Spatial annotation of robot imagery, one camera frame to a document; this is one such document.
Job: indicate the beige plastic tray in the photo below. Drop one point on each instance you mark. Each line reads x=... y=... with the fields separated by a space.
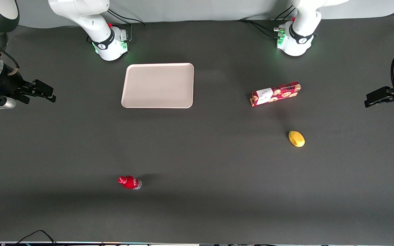
x=158 y=85

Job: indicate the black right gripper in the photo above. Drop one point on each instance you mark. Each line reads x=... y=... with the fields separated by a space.
x=8 y=85

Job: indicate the red cookie box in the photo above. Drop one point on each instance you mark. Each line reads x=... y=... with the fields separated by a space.
x=275 y=94

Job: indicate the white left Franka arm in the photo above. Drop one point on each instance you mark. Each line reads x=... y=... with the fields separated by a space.
x=301 y=30

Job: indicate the yellow lemon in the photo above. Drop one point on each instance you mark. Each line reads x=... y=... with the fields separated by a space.
x=296 y=139

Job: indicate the red coke bottle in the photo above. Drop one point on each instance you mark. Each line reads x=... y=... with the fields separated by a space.
x=129 y=182

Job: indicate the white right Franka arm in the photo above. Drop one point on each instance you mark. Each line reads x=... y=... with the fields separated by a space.
x=80 y=13

